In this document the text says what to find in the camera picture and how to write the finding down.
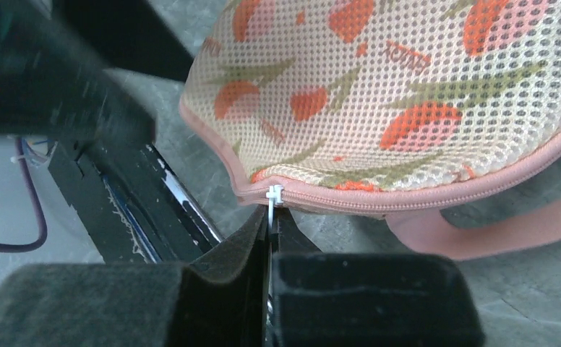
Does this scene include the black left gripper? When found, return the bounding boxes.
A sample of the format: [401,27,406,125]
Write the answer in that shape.
[0,1,193,144]

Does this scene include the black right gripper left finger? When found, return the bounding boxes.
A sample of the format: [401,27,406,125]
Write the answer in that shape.
[0,206,267,346]

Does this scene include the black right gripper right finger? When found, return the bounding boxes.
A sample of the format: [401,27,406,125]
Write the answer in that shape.
[267,207,486,346]

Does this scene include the white zipper pull tie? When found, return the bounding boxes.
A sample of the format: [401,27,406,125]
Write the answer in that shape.
[266,184,283,231]

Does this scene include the floral mesh laundry bag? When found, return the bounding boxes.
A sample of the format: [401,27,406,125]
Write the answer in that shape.
[179,1,561,260]

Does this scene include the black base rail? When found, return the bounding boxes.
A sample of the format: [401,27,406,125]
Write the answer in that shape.
[48,140,223,263]

